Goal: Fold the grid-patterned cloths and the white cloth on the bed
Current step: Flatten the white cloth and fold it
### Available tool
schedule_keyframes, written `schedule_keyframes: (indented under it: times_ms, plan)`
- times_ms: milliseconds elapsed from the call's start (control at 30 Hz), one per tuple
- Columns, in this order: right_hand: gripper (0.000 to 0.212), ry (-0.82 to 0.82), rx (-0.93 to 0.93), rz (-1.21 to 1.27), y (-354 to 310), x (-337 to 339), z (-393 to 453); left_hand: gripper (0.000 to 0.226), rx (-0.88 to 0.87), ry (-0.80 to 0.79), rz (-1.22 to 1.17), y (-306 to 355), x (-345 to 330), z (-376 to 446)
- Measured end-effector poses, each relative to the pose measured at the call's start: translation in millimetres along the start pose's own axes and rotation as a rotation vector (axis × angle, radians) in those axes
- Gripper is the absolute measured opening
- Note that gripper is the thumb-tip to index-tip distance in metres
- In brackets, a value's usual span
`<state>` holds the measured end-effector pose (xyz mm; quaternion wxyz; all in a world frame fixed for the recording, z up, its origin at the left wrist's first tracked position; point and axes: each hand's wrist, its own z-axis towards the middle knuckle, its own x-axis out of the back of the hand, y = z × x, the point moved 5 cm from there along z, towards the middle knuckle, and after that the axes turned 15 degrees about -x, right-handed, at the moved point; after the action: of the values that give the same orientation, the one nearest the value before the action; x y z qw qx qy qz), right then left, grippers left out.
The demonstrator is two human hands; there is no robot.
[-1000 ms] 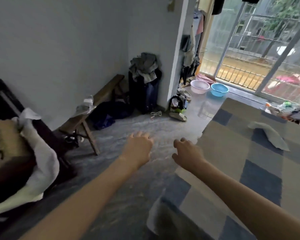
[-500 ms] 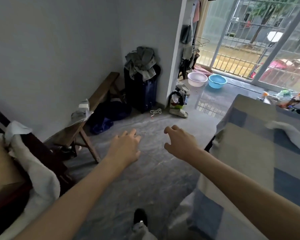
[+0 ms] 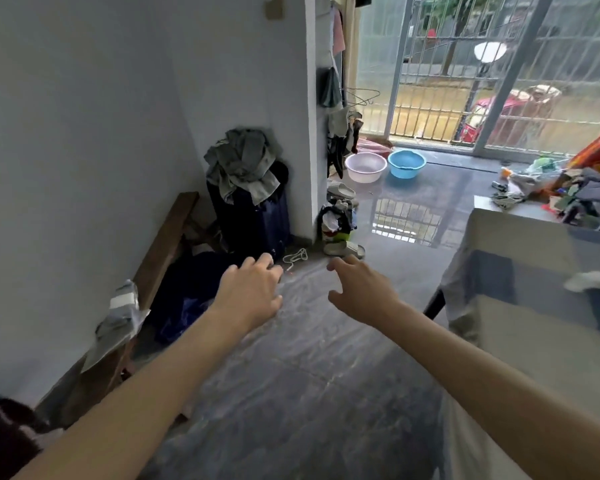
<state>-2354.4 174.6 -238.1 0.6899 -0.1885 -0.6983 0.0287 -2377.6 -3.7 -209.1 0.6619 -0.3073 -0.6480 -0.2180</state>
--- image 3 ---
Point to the pale pink basin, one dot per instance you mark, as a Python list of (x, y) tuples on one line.
[(365, 168)]

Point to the pile of shoes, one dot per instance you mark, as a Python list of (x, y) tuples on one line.
[(340, 224)]

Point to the rack of hanging clothes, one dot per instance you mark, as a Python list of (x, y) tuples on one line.
[(337, 119)]

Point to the person's right forearm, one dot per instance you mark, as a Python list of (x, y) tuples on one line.
[(505, 384)]

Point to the blue beige plaid tablecloth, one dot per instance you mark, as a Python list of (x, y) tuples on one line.
[(530, 319)]

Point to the plain white cloth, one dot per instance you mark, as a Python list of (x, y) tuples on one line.
[(597, 282)]

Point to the heap of dark clothes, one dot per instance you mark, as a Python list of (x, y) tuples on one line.
[(580, 194)]

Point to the white globe street lamp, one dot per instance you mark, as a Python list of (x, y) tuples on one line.
[(490, 51)]

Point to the red car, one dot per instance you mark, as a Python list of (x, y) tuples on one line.
[(510, 114)]

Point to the dark sofa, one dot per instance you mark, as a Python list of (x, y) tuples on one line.
[(10, 439)]

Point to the person's left hand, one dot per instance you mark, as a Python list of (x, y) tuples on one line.
[(250, 294)]

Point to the person's right hand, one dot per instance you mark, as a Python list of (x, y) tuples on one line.
[(367, 294)]

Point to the deep pink basin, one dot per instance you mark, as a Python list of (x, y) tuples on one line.
[(375, 146)]

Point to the wooden bench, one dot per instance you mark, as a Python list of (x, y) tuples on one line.
[(160, 249)]

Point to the dark blue suitcase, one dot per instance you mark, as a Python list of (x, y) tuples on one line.
[(255, 224)]

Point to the white folded fabric item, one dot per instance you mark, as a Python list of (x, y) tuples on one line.
[(117, 319)]

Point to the person's left forearm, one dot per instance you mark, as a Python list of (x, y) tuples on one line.
[(140, 404)]

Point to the yellow curtain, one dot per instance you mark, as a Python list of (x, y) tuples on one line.
[(351, 54)]

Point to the blue basin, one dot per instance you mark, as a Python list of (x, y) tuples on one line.
[(406, 164)]

